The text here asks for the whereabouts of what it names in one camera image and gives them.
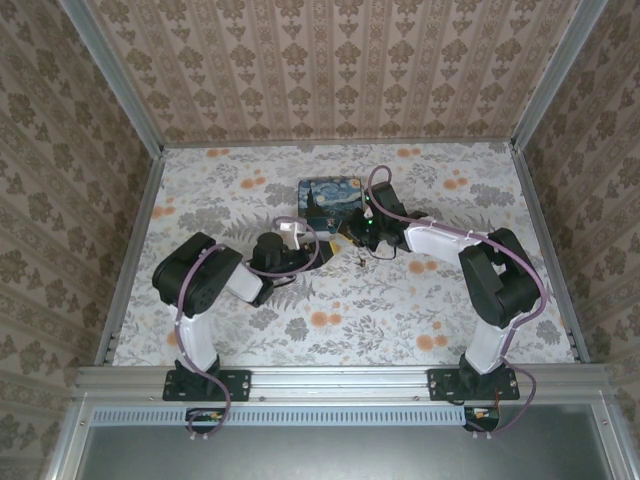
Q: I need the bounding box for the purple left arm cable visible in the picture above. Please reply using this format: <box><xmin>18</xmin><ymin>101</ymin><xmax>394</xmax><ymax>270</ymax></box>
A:
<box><xmin>172</xmin><ymin>215</ymin><xmax>322</xmax><ymax>444</ymax></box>

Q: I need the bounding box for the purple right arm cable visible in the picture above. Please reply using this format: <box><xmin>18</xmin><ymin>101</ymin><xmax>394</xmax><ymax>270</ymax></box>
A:
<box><xmin>366</xmin><ymin>165</ymin><xmax>550</xmax><ymax>441</ymax></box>

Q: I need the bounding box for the small electronics board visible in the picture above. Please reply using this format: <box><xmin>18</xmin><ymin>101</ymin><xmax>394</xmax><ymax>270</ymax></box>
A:
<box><xmin>463</xmin><ymin>403</ymin><xmax>502</xmax><ymax>432</ymax></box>
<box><xmin>185</xmin><ymin>407</ymin><xmax>225</xmax><ymax>435</ymax></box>

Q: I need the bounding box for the aluminium frame post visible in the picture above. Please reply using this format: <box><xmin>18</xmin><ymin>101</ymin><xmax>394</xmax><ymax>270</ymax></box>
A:
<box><xmin>58</xmin><ymin>0</ymin><xmax>167</xmax><ymax>157</ymax></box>
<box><xmin>509</xmin><ymin>0</ymin><xmax>610</xmax><ymax>151</ymax></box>

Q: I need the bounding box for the aluminium side rail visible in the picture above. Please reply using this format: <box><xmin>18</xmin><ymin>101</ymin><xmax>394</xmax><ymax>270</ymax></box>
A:
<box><xmin>509</xmin><ymin>144</ymin><xmax>592</xmax><ymax>364</ymax></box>
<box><xmin>93</xmin><ymin>149</ymin><xmax>167</xmax><ymax>366</ymax></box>

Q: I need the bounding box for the grey metal sheet panel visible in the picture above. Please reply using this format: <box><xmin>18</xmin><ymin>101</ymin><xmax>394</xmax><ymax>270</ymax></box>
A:
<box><xmin>74</xmin><ymin>404</ymin><xmax>617</xmax><ymax>480</ymax></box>

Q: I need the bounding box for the thin black wire loop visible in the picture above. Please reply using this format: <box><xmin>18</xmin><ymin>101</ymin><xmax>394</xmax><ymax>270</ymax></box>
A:
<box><xmin>371</xmin><ymin>238</ymin><xmax>400</xmax><ymax>262</ymax></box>

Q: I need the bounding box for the blue starry night print box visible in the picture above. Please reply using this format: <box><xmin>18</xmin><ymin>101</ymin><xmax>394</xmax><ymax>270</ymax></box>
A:
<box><xmin>297</xmin><ymin>176</ymin><xmax>364</xmax><ymax>237</ymax></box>

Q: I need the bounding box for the aluminium front rail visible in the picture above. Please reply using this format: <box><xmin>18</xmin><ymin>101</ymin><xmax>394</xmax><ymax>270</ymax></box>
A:
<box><xmin>74</xmin><ymin>363</ymin><xmax>615</xmax><ymax>402</ymax></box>

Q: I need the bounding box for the grey slotted cable duct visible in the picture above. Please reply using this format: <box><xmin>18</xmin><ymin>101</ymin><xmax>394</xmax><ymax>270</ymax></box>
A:
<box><xmin>92</xmin><ymin>405</ymin><xmax>469</xmax><ymax>427</ymax></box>

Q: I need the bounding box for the floral patterned table cover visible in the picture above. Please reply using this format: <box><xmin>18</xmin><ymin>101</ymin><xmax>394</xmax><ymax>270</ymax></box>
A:
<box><xmin>112</xmin><ymin>141</ymin><xmax>577</xmax><ymax>366</ymax></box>

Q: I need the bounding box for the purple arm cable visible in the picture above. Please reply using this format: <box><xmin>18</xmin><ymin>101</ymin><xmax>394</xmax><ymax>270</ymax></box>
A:
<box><xmin>366</xmin><ymin>165</ymin><xmax>550</xmax><ymax>441</ymax></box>
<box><xmin>172</xmin><ymin>215</ymin><xmax>322</xmax><ymax>444</ymax></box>

